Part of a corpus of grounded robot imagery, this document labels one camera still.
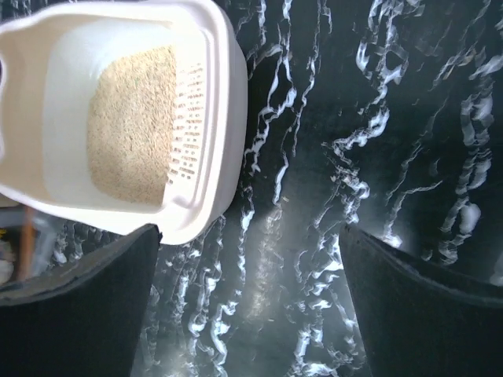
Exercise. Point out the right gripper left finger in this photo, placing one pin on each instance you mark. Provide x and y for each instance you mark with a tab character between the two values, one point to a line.
83	318

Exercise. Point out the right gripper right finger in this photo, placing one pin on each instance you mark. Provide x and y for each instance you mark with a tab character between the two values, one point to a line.
417	318

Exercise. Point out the cream plastic litter box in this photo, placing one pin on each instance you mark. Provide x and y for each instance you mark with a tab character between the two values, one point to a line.
119	114

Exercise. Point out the orange wooden tray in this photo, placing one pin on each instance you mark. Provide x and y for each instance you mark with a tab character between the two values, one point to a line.
27	245

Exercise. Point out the black marble pattern mat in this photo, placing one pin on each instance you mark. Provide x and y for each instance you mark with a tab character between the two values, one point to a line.
386	114

